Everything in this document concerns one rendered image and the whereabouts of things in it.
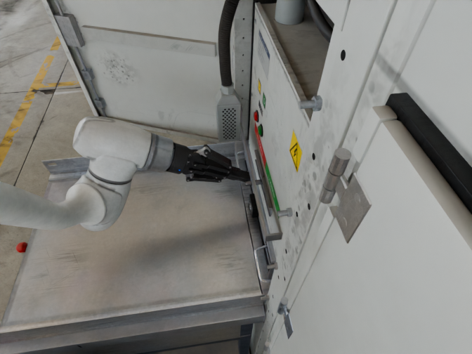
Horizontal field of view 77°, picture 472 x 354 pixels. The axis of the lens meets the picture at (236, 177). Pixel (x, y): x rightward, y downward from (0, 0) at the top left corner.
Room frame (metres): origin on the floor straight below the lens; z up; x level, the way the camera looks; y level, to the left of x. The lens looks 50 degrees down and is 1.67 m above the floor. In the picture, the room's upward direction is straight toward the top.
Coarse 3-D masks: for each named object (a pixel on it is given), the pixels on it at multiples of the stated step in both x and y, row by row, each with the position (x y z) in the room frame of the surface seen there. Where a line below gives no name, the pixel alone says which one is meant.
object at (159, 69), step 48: (48, 0) 1.04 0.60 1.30; (96, 0) 0.99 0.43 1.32; (144, 0) 0.95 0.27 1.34; (192, 0) 0.91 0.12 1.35; (96, 48) 1.01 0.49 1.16; (144, 48) 0.96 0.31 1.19; (192, 48) 0.90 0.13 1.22; (96, 96) 1.01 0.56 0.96; (144, 96) 0.97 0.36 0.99; (192, 96) 0.92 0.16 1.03
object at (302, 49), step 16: (272, 16) 0.70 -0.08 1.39; (304, 16) 0.70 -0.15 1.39; (272, 32) 0.62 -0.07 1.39; (288, 32) 0.63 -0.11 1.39; (304, 32) 0.63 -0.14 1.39; (320, 32) 0.63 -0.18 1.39; (288, 48) 0.56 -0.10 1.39; (304, 48) 0.56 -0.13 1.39; (320, 48) 0.56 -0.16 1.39; (288, 64) 0.49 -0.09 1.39; (304, 64) 0.50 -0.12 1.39; (320, 64) 0.50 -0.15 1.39; (304, 80) 0.45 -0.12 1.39; (304, 96) 0.40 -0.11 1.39; (304, 112) 0.36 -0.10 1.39
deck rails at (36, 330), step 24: (216, 144) 0.79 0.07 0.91; (48, 168) 0.70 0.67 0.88; (72, 168) 0.71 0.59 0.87; (120, 312) 0.22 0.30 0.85; (144, 312) 0.21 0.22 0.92; (168, 312) 0.21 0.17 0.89; (192, 312) 0.22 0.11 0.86; (216, 312) 0.23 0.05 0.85; (0, 336) 0.16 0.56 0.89; (24, 336) 0.16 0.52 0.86; (48, 336) 0.17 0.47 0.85
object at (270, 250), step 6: (252, 162) 0.69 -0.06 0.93; (252, 168) 0.66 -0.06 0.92; (252, 186) 0.62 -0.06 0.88; (258, 192) 0.56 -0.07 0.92; (264, 210) 0.49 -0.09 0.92; (258, 216) 0.50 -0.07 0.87; (264, 216) 0.47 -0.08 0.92; (264, 240) 0.42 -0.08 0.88; (270, 246) 0.37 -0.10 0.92; (270, 252) 0.36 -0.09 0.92; (270, 258) 0.34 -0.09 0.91
